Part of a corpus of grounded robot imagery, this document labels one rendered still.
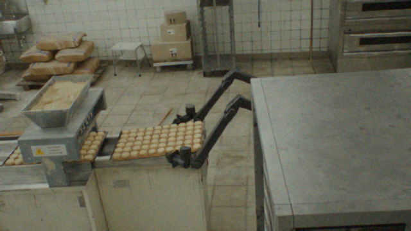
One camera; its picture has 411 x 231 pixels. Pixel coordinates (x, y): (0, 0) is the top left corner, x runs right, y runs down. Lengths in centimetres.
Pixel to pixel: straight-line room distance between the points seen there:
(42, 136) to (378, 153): 205
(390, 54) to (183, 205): 398
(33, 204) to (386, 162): 236
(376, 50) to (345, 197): 528
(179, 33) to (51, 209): 417
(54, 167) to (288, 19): 487
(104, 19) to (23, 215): 469
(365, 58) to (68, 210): 440
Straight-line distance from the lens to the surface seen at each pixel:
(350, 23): 588
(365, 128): 105
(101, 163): 285
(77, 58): 650
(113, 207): 302
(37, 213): 297
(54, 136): 260
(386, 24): 599
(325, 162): 91
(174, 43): 652
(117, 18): 713
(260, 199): 152
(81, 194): 278
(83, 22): 734
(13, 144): 334
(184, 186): 284
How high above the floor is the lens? 231
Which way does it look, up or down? 26 degrees down
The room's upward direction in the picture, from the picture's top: 5 degrees counter-clockwise
